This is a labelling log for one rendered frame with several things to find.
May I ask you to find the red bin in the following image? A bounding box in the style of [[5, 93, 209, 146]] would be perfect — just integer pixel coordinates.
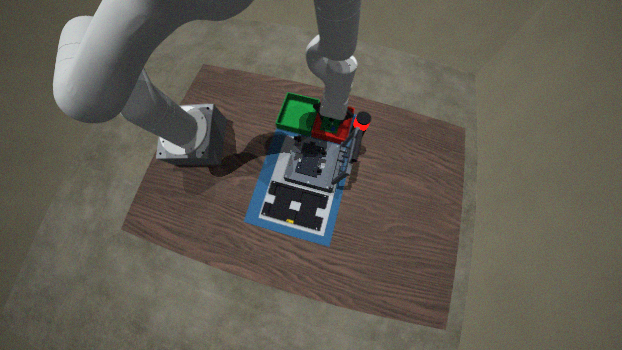
[[311, 113, 352, 144]]

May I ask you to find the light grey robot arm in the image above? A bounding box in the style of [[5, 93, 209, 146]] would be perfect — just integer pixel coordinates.
[[53, 0, 361, 155]]

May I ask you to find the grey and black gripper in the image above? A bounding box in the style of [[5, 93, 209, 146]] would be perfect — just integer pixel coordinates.
[[313, 95, 354, 126]]

